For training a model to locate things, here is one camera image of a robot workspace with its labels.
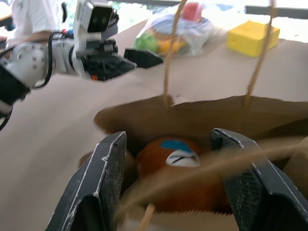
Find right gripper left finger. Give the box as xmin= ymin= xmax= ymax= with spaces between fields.
xmin=45 ymin=131 xmax=128 ymax=231

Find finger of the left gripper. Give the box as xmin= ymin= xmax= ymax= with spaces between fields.
xmin=104 ymin=57 xmax=138 ymax=79
xmin=123 ymin=48 xmax=165 ymax=69

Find green block toy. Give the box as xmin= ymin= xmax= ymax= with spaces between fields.
xmin=133 ymin=32 xmax=159 ymax=52

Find brown bear plush toy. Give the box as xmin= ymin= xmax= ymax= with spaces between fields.
xmin=135 ymin=136 xmax=232 ymax=214

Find yellow cheese block toy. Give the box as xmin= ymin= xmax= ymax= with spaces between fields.
xmin=226 ymin=20 xmax=281 ymax=58

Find blue disc toy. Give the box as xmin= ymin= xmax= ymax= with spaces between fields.
xmin=150 ymin=13 xmax=210 ymax=39

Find yellow round toy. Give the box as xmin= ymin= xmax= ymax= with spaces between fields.
xmin=157 ymin=39 xmax=186 ymax=54

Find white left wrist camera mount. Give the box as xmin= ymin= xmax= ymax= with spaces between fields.
xmin=73 ymin=0 xmax=114 ymax=78

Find red round toy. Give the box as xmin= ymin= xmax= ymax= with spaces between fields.
xmin=181 ymin=2 xmax=203 ymax=23

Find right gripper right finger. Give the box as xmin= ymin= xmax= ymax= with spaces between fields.
xmin=209 ymin=128 xmax=308 ymax=231

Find person in white shirt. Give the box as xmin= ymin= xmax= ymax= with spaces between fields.
xmin=6 ymin=0 xmax=64 ymax=49

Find clear plastic bag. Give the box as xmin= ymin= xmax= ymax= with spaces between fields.
xmin=132 ymin=1 xmax=215 ymax=58

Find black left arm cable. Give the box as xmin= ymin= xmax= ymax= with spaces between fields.
xmin=31 ymin=31 xmax=73 ymax=90

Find window frame bar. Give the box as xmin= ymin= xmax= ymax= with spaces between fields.
xmin=244 ymin=4 xmax=308 ymax=20

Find brown paper bag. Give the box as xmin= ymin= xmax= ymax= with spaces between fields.
xmin=78 ymin=0 xmax=308 ymax=231

